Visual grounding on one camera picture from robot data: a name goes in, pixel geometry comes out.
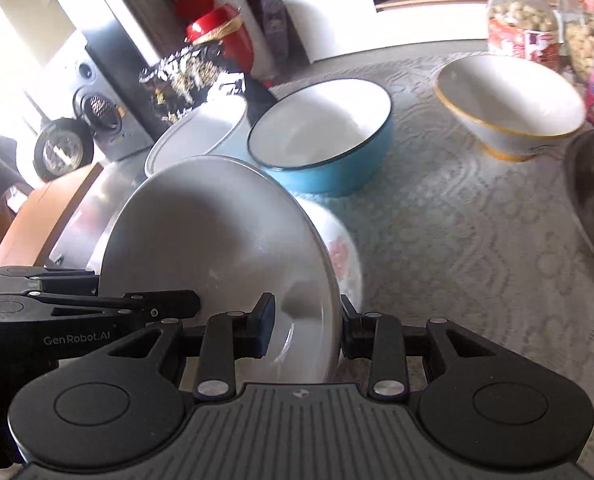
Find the white lace tablecloth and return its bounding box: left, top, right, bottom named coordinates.
left=269, top=52, right=594, bottom=466

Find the grey loudspeaker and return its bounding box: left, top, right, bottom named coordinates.
left=73, top=20, right=153, bottom=162

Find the red trash bin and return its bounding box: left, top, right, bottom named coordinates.
left=175, top=0, right=255, bottom=73

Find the white tv cabinet shelf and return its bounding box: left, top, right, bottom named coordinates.
left=283, top=0, right=488, bottom=63

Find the white bowl with orange logo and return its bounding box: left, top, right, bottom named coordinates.
left=144, top=96, right=250, bottom=177

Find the floral white shallow bowl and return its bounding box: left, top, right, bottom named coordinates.
left=297, top=197, right=363, bottom=312

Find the blue enamel bowl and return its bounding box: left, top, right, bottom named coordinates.
left=247, top=78, right=393, bottom=196

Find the black plum snack bag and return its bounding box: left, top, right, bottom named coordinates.
left=139, top=40, right=277, bottom=126

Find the wooden side table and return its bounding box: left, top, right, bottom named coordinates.
left=0, top=162, right=103, bottom=268

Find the large white ceramic bowl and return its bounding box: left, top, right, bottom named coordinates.
left=100, top=156, right=341, bottom=384

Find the peanut jar gold lid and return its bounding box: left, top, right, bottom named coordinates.
left=488, top=0, right=560, bottom=72

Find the white conical bowl yellow rim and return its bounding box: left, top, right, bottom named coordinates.
left=435, top=54, right=586, bottom=162

